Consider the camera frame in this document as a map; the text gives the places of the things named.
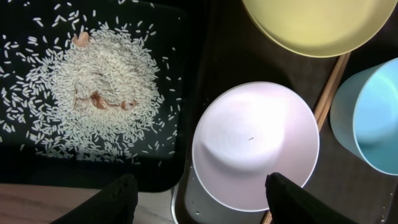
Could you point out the black waste bin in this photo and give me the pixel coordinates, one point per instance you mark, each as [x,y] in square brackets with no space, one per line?
[186,93]

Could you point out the pink white bowl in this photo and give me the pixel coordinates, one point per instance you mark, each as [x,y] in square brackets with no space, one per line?
[249,132]

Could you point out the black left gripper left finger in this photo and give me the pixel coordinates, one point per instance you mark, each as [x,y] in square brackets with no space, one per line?
[116,203]

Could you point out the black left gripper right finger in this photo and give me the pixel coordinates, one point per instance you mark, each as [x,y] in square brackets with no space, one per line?
[291,204]

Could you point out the rice food waste pile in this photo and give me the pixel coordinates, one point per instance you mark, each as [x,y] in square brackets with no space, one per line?
[97,81]

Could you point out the yellow plate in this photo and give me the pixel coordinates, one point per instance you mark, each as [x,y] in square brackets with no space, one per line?
[320,28]

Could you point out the wooden chopstick left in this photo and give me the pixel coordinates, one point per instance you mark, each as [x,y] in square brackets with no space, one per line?
[329,90]

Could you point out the light blue bowl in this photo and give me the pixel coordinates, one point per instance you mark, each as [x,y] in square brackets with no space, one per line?
[363,116]

